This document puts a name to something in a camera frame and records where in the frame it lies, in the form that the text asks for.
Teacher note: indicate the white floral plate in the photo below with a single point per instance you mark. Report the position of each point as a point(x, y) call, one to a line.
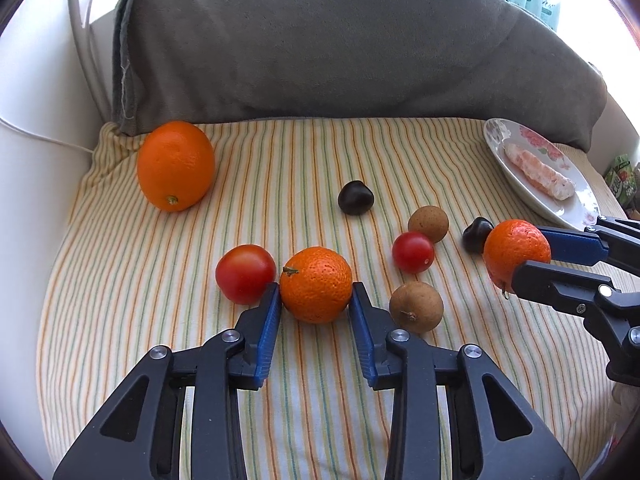
point(505, 180)

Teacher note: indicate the green carton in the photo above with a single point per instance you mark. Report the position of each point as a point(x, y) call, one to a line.
point(622, 180)

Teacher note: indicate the dark brown chestnut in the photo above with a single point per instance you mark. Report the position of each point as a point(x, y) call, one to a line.
point(356, 198)
point(475, 237)

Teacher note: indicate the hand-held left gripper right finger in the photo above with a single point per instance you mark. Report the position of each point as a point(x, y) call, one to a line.
point(361, 332)

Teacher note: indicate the large orange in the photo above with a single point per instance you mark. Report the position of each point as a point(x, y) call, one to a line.
point(176, 165)

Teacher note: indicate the grey fleece blanket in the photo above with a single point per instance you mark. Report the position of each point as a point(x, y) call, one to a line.
point(325, 45)

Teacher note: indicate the large red tomato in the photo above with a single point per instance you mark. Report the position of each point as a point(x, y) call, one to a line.
point(245, 272)

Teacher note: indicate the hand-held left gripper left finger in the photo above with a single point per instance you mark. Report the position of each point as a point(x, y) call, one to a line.
point(270, 332)

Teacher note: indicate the small red tomato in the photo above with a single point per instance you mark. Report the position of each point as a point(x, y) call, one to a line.
point(412, 252)

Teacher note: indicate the brown longan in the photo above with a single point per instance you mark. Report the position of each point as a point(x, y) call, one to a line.
point(416, 308)
point(428, 224)

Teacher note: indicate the white pipes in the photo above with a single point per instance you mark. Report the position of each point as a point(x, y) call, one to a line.
point(82, 35)

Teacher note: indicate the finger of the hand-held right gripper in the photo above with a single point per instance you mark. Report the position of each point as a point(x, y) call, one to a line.
point(545, 282)
point(570, 247)

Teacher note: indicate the peeled citrus segment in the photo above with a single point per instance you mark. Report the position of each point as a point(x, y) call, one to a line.
point(540, 172)

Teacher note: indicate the small mandarin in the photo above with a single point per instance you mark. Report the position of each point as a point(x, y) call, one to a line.
point(316, 285)
point(515, 247)

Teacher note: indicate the striped towel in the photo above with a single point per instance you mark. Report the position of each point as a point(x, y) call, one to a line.
point(310, 160)

